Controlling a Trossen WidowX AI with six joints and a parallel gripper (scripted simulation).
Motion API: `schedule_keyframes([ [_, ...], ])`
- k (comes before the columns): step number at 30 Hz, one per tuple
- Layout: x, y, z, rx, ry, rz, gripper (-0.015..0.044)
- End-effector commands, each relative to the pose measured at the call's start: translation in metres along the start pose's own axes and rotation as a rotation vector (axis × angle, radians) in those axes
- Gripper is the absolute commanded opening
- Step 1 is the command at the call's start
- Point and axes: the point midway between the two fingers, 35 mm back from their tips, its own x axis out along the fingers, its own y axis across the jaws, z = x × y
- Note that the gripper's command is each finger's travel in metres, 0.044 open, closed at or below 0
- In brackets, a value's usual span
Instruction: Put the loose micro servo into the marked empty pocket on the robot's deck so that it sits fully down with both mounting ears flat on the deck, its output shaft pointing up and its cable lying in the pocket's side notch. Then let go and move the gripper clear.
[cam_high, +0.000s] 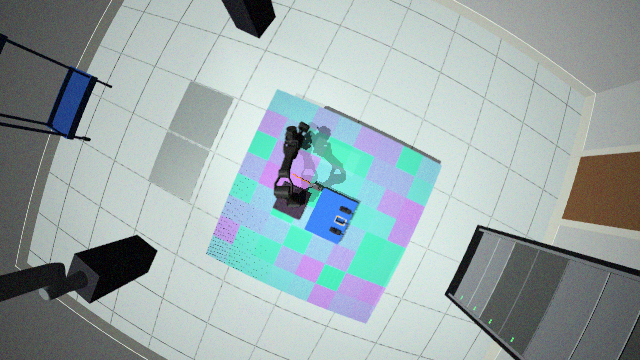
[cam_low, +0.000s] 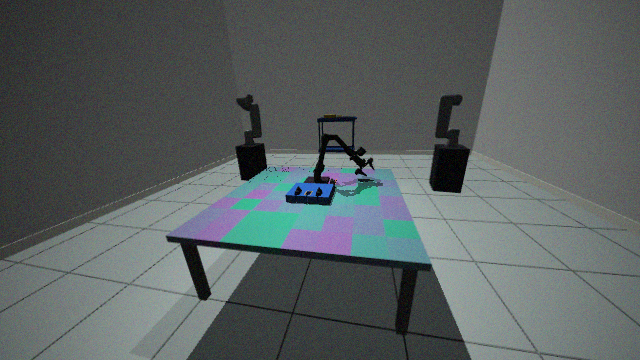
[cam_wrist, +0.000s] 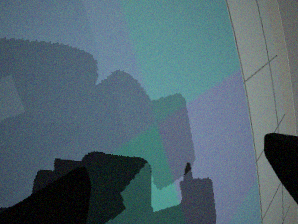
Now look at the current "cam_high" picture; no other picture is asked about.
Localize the blue flat plate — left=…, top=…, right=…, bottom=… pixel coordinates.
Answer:
left=304, top=188, right=358, bottom=244

